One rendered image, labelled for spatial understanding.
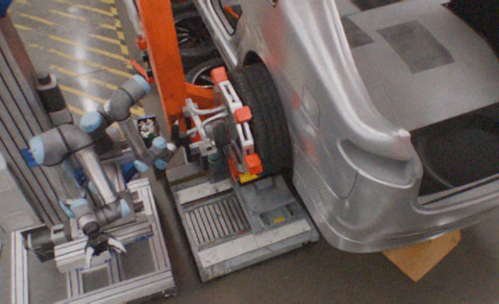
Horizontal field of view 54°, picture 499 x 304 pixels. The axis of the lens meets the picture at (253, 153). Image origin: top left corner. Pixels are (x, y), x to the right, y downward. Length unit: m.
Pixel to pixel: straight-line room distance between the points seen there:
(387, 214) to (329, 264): 1.29
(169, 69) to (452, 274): 2.21
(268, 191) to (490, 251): 1.53
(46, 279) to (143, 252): 0.60
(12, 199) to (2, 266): 0.91
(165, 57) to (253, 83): 0.57
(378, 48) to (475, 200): 1.30
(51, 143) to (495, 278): 2.74
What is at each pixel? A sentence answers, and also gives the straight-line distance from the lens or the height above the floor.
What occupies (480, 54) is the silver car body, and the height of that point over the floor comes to 1.01.
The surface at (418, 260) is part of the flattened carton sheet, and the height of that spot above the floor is 0.01.
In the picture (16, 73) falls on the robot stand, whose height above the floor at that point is 1.69.
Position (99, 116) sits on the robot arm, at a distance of 2.92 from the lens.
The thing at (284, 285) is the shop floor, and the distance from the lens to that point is 3.29.
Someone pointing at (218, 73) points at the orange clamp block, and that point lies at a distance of 2.93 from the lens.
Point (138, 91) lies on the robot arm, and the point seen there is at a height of 1.31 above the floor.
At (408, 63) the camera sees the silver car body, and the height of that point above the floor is 1.04.
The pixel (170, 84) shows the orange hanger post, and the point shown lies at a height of 0.98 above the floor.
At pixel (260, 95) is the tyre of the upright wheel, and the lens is 2.69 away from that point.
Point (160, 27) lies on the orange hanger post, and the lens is 2.87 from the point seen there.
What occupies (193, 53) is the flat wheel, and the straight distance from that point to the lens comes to 4.13.
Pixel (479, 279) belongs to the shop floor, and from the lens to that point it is 3.55.
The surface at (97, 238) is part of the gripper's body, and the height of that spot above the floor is 1.25.
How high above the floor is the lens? 2.94
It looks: 48 degrees down
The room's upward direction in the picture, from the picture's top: 4 degrees counter-clockwise
